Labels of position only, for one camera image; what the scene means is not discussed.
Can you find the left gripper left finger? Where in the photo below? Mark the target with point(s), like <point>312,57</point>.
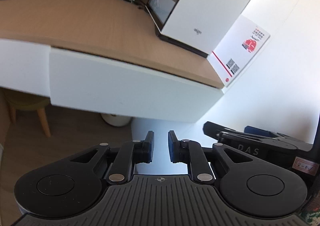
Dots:
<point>143,149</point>

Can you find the green wooden-legged chair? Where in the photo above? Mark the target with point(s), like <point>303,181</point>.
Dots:
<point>18,100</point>

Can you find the white aigo computer case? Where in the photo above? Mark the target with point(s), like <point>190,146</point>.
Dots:
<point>194,25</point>

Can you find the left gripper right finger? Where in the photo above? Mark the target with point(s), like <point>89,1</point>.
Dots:
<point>178,149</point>

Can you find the white desk drawer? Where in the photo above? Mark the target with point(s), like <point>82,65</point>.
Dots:
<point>97,84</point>

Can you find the white left drawer front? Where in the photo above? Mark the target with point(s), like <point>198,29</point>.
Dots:
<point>24,67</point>

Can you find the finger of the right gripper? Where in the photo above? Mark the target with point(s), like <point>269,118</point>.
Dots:
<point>218,132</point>
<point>259,132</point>

